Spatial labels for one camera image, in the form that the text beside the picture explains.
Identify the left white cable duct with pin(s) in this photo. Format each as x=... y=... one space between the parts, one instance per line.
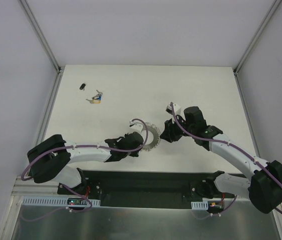
x=49 y=201

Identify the right aluminium frame post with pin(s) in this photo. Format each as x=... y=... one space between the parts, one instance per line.
x=257 y=35

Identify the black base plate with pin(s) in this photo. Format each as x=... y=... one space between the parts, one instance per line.
x=130 y=189

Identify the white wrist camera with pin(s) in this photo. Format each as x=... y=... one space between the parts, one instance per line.
x=135 y=126
x=174 y=110

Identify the metal disc with keyrings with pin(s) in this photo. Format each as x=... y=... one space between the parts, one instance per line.
x=153 y=137

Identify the black key fob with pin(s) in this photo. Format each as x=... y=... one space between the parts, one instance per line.
x=82 y=86

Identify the aluminium frame post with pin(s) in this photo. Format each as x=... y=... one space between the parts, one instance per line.
x=39 y=34
x=257 y=35

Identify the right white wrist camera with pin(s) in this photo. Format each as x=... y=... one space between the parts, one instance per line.
x=174 y=110

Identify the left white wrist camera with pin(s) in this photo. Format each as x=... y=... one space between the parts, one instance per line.
x=135 y=126

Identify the yellow tag key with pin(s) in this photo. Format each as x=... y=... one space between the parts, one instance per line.
x=94 y=101

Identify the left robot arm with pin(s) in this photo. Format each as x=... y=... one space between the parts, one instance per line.
x=49 y=161

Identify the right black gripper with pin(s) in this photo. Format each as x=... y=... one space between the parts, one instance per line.
x=167 y=133

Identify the white cable duct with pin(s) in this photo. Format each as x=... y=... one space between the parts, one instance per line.
x=199 y=205
x=49 y=201

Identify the blue tag key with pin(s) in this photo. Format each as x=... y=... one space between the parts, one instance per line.
x=98 y=95

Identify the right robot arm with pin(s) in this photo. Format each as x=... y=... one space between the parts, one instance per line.
x=261 y=182

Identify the right white cable duct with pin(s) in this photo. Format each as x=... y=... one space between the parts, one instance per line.
x=199 y=205

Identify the left aluminium frame post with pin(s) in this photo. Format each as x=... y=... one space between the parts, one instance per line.
x=39 y=34

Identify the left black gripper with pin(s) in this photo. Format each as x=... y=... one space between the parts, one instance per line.
x=137 y=144

